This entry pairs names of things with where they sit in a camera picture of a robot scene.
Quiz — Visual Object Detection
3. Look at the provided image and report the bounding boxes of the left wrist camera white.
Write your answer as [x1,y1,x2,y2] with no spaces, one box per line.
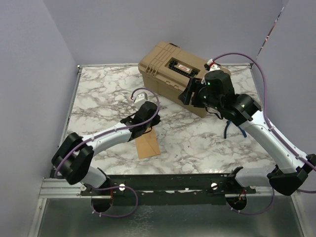
[131,92,148,109]

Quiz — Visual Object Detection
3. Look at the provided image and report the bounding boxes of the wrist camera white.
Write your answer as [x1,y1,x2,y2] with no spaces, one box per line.
[131,92,148,109]
[204,59,221,72]

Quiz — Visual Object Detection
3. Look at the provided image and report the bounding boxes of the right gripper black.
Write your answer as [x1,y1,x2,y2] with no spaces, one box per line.
[178,76,222,112]

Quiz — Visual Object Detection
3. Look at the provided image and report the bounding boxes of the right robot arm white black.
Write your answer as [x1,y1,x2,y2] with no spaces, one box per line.
[178,70,316,196]

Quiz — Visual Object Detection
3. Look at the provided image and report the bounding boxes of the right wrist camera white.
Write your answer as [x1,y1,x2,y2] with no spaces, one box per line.
[204,59,221,72]

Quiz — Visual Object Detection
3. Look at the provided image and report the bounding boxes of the black mounting base rail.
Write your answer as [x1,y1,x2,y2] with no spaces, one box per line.
[80,173,255,206]

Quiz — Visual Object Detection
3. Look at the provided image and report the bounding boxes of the blue handled pliers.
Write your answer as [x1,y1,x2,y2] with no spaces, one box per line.
[224,119,247,139]

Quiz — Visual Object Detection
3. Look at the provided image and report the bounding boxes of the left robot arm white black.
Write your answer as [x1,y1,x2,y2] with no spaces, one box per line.
[51,101,160,195]

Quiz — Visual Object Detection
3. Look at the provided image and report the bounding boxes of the tan plastic tool case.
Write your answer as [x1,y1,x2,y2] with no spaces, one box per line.
[137,41,232,119]

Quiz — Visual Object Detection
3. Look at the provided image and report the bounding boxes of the aluminium frame rail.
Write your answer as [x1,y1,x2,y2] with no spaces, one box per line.
[39,178,81,198]

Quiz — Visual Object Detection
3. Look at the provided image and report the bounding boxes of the brown paper envelope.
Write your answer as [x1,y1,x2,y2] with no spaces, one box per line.
[135,128,160,159]

